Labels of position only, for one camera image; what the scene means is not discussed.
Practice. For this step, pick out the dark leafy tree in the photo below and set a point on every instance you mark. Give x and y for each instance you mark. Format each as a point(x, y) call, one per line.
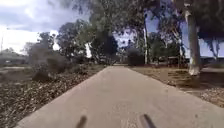
point(71, 40)
point(103, 46)

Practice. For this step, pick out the dark bush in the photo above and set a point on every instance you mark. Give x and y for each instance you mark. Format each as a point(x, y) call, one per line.
point(135, 57)

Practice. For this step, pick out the paved footpath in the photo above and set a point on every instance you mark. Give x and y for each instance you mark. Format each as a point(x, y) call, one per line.
point(116, 96)

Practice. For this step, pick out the thin-trunk tall tree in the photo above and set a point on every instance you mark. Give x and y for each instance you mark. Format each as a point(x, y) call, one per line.
point(145, 43)

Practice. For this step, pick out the group of trees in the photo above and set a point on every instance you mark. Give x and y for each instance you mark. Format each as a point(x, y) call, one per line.
point(163, 48)

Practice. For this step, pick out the bare dirt ground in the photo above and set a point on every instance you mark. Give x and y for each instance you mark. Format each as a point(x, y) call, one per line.
point(166, 75)

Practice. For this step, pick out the robot's own part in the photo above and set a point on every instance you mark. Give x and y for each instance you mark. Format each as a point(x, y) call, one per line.
point(149, 121)
point(81, 122)

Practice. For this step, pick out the clump of bushes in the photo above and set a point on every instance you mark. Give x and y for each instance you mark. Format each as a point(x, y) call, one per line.
point(43, 56)

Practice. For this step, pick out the pale-trunk tree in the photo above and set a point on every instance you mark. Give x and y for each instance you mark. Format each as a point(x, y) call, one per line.
point(193, 43)

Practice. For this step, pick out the brown mulch ground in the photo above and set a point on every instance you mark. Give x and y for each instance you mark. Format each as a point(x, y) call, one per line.
point(30, 95)

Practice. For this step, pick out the low building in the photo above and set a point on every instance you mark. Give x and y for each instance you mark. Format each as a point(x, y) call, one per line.
point(11, 57)

